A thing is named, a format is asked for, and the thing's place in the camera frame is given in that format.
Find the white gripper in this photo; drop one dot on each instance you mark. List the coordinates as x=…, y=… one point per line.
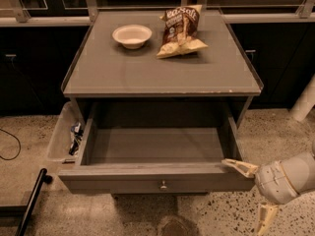
x=272, y=183

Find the grey top drawer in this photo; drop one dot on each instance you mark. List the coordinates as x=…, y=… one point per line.
x=154, y=147

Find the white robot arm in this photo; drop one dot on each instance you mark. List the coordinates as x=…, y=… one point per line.
x=282, y=161

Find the grey drawer cabinet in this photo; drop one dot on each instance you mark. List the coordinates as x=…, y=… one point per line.
x=106, y=71

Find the brown chip bag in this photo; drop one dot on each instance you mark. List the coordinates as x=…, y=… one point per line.
x=180, y=31

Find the crumpled wrapper in bin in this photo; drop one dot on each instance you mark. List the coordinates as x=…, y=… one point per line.
x=76, y=133

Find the white paper bowl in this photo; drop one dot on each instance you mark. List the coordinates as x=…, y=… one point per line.
x=132, y=36

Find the clear plastic bin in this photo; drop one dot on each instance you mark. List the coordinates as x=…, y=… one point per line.
x=58, y=147

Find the black metal bar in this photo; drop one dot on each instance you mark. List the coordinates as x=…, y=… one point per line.
x=24, y=212

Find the metal railing frame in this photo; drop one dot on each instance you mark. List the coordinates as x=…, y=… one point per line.
x=234, y=11

